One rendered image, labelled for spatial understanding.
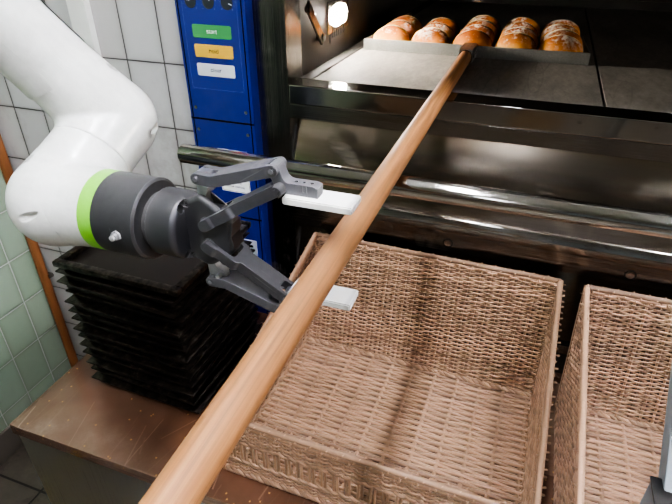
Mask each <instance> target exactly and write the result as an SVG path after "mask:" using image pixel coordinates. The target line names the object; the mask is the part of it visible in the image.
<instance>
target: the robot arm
mask: <svg viewBox="0 0 672 504"><path fill-rule="evenodd" d="M0 73H1V74H2V75H3V76H4V77H5V78H6V79H8V80H9V81H10V82H11V83H12V84H13V85H14V86H16V87H17V88H18V89H19V90H20V91H21V92H22V93H23V94H24V95H26V96H27V97H28V98H29V99H30V100H31V99H32V100H33V101H34V102H35V103H36V104H37V105H38V106H39V107H40V108H41V109H43V110H44V111H45V112H46V113H47V114H48V115H49V116H50V117H51V118H52V119H53V121H54V128H53V130H52V131H51V132H50V133H49V135H48V136H47V137H46V138H45V139H44V141H43V142H42V143H41V144H40V145H39V146H38V147H37V148H36V149H35V150H34V151H33V152H32V153H31V155H30V156H29V157H28V158H27V159H26V160H25V161H24V162H23V163H22V164H21V165H20V166H19V167H18V168H17V169H16V170H15V172H14V173H13V174H12V176H11V177H10V179H9V181H8V183H7V186H6V191H5V204H6V209H7V212H8V215H9V217H10V219H11V221H12V222H13V224H14V225H15V226H16V227H17V229H18V230H19V231H20V232H21V233H23V234H24V235H25V236H27V237H28V238H30V239H31V240H33V241H36V242H38V243H41V244H44V245H48V246H55V247H63V246H86V247H93V248H99V249H103V250H108V251H113V252H117V253H122V254H127V255H131V256H136V257H141V258H145V259H156V258H159V257H161V256H162V255H169V256H174V257H178V258H198V259H200V260H202V261H204V262H205V263H207V264H208V267H209V272H210V275H209V276H208V277H207V278H206V283H207V284H208V285H209V286H212V287H218V288H223V289H226V290H228V291H230V292H232V293H234V294H236V295H238V296H240V297H242V298H244V299H246V300H248V301H250V302H252V303H254V304H256V305H258V306H260V307H262V308H265V309H267V310H269V311H271V312H273V313H275V311H276V310H277V309H278V307H279V306H280V304H281V303H282V302H283V300H284V299H285V297H286V296H287V295H288V293H289V292H290V290H291V289H292V288H293V286H294V285H295V283H296V282H297V281H298V279H299V278H298V279H297V280H296V281H295V283H294V282H292V281H291V280H290V279H288V278H287V277H285V276H284V275H283V274H281V273H280V272H279V271H277V270H276V269H274V268H273V267H272V266H270V265H269V264H268V263H266V262H265V261H264V260H262V259H261V258H259V257H258V256H257V255H255V254H254V253H253V252H251V248H250V247H249V246H248V245H247V244H245V243H244V242H243V236H242V233H241V230H240V226H241V217H240V216H238V215H240V214H242V213H245V212H247V211H249V210H251V209H253V208H255V207H258V206H260V205H262V204H264V203H266V202H269V201H271V200H273V199H275V198H277V197H278V199H279V198H280V197H281V196H282V195H283V194H285V195H284V196H283V197H282V203H283V204H285V205H291V206H297V207H303V208H309V209H315V210H321V211H327V212H333V213H339V214H345V215H352V214H353V212H354V211H355V210H356V208H357V207H358V205H359V204H360V202H361V197H360V195H353V194H347V193H340V192H334V191H327V190H323V184H322V183H320V182H318V181H312V180H306V179H299V178H294V177H292V176H291V175H290V174H289V173H288V170H287V168H286V166H287V161H286V159H285V158H284V157H282V156H279V157H274V158H269V159H264V160H258V161H253V162H248V163H243V164H238V165H233V166H227V167H217V166H211V165H204V166H203V167H201V168H200V169H199V170H197V171H196V172H194V173H193V174H191V176H190V179H191V181H192V183H194V184H196V185H197V191H195V190H189V189H183V188H177V187H176V186H175V185H174V183H173V182H172V181H170V180H169V179H167V178H164V177H158V176H152V175H145V174H139V173H133V172H132V171H133V170H134V168H135V167H136V165H137V164H138V163H139V161H140V160H141V159H142V157H143V156H144V155H145V153H146V152H147V151H148V150H149V149H150V147H151V146H152V144H153V143H154V141H155V138H156V135H157V131H158V117H157V113H156V110H155V107H154V105H153V103H152V101H151V100H150V98H149V97H148V96H147V95H146V93H145V92H144V91H143V90H141V89H140V88H139V87H138V86H136V85H135V84H134V83H133V82H131V81H130V80H129V79H128V78H126V77H125V76H124V75H123V74H121V73H120V72H119V71H118V70H117V69H115V68H114V67H113V66H112V65H111V64H109V63H108V62H107V61H106V60H105V59H104V58H102V57H101V56H100V55H99V54H98V53H96V52H95V51H94V50H93V49H91V48H90V47H89V46H88V45H87V44H86V43H85V41H84V40H83V39H82V38H81V37H80V36H79V35H78V34H77V33H76V32H75V31H74V30H73V29H71V28H70V27H69V26H68V25H67V24H66V23H65V22H64V21H63V20H62V19H61V18H60V17H59V16H58V15H57V14H56V13H55V12H54V11H53V10H52V9H51V8H50V7H49V6H48V5H47V4H46V3H45V2H44V1H43V0H0ZM267 178H271V180H272V182H270V183H268V184H266V185H263V186H261V187H259V188H257V189H255V190H253V191H251V192H249V193H247V194H245V195H243V196H239V197H237V198H235V199H233V200H231V201H229V202H226V203H225V202H224V201H223V200H221V199H220V198H219V197H218V196H217V195H215V194H214V193H213V192H211V191H212V190H213V189H215V188H216V187H222V186H227V185H233V184H239V183H245V182H250V181H256V180H262V179H267ZM236 251H238V252H239V253H238V254H237V255H236V256H235V257H233V256H231V255H232V254H234V253H235V252H236ZM222 263H223V264H224V265H223V264H222ZM282 289H285V291H284V290H282ZM357 296H358V290H355V289H350V288H345V287H340V286H335V285H334V286H333V287H332V289H331V291H330V292H329V294H328V296H327V297H326V299H325V300H324V302H323V304H322V305H324V306H329V307H333V308H338V309H343V310H347V311H349V310H351V308H352V306H353V304H354V302H355V300H356V298H357Z"/></svg>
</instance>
